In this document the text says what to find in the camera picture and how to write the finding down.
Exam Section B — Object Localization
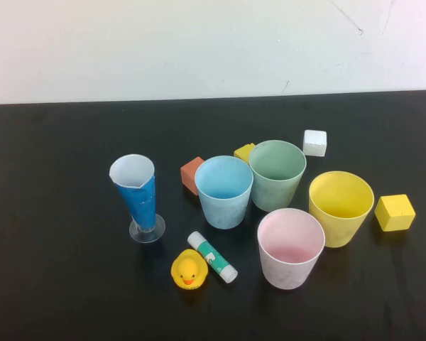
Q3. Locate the light blue plastic cup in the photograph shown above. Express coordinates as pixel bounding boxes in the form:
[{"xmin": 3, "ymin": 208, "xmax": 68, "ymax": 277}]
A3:
[{"xmin": 194, "ymin": 155, "xmax": 254, "ymax": 230}]

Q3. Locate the light green plastic cup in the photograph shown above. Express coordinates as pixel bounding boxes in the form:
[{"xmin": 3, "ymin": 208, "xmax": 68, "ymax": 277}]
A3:
[{"xmin": 248, "ymin": 139, "xmax": 307, "ymax": 213}]

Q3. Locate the yellow plastic cup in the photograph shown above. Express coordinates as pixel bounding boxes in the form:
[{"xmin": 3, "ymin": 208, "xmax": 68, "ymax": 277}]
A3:
[{"xmin": 308, "ymin": 170, "xmax": 376, "ymax": 249}]

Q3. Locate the orange cube block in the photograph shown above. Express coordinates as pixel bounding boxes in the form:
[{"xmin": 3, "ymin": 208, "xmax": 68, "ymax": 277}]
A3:
[{"xmin": 180, "ymin": 156, "xmax": 206, "ymax": 197}]

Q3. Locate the chipped yellow cube block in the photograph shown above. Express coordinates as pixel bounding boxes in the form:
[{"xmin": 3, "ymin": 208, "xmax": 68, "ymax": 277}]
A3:
[{"xmin": 233, "ymin": 142, "xmax": 256, "ymax": 165}]

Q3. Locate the clear flute glass blue paper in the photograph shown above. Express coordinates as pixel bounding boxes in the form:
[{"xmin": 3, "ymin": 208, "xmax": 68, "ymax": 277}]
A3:
[{"xmin": 109, "ymin": 153, "xmax": 166, "ymax": 244}]

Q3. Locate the white green glue stick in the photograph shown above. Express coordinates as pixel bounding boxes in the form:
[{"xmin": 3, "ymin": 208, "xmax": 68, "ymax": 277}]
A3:
[{"xmin": 187, "ymin": 230, "xmax": 239, "ymax": 284}]

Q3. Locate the yellow rubber duck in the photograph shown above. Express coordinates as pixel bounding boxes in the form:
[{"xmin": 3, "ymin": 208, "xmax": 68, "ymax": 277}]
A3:
[{"xmin": 170, "ymin": 248, "xmax": 209, "ymax": 291}]

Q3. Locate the white cube block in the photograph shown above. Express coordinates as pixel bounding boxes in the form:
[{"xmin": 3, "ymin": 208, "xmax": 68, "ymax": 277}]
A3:
[{"xmin": 302, "ymin": 129, "xmax": 328, "ymax": 158}]

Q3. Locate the pink plastic cup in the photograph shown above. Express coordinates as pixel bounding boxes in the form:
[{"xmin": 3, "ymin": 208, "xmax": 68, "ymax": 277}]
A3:
[{"xmin": 256, "ymin": 207, "xmax": 327, "ymax": 291}]

